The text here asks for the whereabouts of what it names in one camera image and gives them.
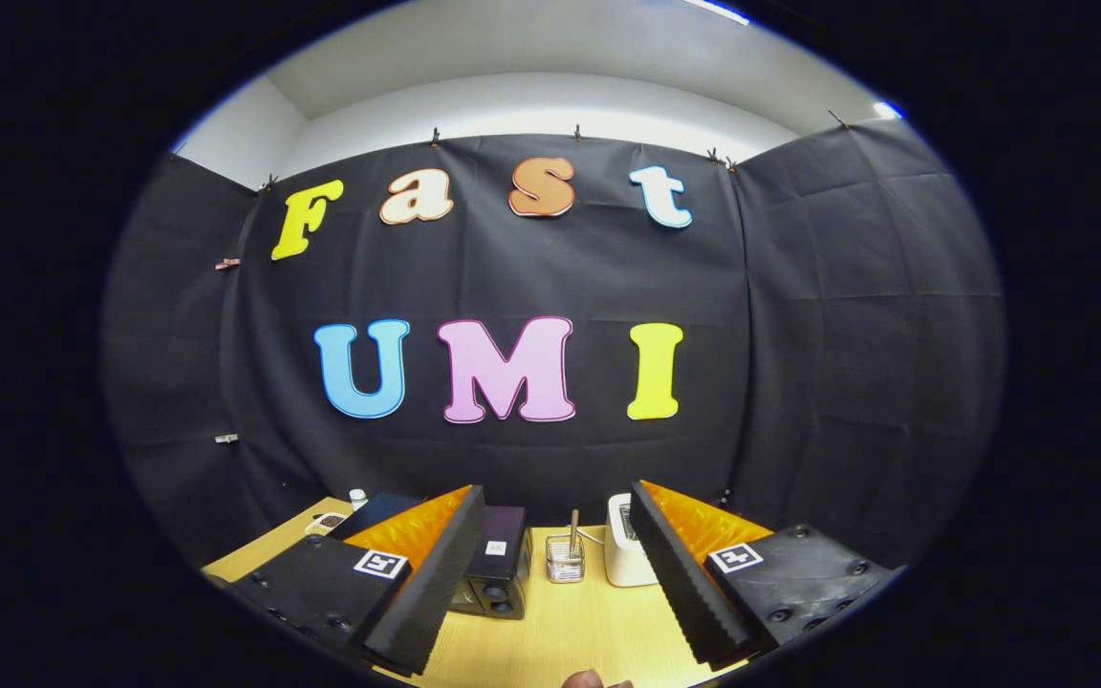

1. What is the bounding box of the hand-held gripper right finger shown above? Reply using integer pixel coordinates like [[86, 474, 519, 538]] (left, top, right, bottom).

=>
[[629, 479, 898, 670]]

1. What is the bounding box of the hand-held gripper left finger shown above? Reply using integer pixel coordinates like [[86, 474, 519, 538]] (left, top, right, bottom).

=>
[[230, 484, 486, 677]]

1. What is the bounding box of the black toaster oven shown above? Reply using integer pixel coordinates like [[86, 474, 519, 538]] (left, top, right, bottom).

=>
[[329, 491, 533, 620]]

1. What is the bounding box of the cream white toaster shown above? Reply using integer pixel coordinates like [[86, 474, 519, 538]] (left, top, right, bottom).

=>
[[604, 493, 658, 588]]

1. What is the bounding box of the row of black cloth clips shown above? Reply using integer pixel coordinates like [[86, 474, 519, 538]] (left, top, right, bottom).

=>
[[262, 110, 850, 192]]

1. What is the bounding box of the long ceiling light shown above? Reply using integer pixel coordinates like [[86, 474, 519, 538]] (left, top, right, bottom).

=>
[[680, 0, 752, 27]]

